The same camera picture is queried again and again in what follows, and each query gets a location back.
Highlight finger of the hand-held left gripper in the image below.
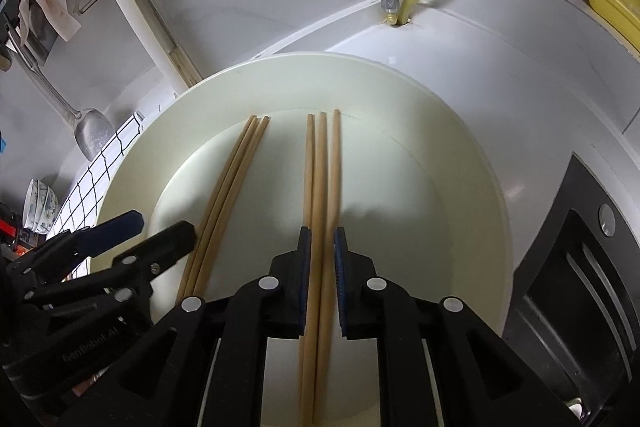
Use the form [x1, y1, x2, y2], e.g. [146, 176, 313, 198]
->
[5, 209, 146, 293]
[25, 221, 197, 309]

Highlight black appliance with metal knob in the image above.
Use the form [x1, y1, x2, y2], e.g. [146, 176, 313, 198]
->
[502, 152, 640, 427]

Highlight bunch of wooden chopsticks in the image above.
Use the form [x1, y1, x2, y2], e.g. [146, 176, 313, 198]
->
[175, 116, 271, 303]

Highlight single wooden chopstick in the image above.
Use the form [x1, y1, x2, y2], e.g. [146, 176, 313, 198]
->
[320, 109, 342, 358]
[307, 112, 328, 427]

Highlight metal spatula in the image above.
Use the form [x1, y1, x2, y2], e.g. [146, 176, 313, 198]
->
[5, 24, 117, 162]

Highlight soy sauce bottle red cap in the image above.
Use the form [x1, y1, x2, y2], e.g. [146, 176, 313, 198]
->
[0, 202, 31, 260]

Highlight white black-checked cloth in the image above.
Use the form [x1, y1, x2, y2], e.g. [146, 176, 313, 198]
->
[47, 111, 146, 280]

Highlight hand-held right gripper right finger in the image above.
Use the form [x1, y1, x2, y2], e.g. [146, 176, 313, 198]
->
[334, 227, 586, 427]

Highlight white blue-patterned bowl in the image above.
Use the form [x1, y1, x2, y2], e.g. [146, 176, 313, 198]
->
[37, 197, 60, 236]
[30, 187, 56, 233]

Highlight beige hanging cloth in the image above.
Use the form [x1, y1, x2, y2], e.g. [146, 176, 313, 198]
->
[19, 0, 82, 42]

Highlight stacked porcelain bowls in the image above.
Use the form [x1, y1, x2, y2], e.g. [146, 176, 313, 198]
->
[22, 178, 51, 228]

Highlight metal cleaver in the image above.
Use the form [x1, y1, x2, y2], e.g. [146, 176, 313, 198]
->
[22, 0, 57, 66]

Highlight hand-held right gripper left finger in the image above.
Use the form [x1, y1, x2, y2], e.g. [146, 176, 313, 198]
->
[107, 227, 313, 427]

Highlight white plastic basin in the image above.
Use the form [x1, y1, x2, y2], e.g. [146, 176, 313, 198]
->
[87, 52, 513, 427]

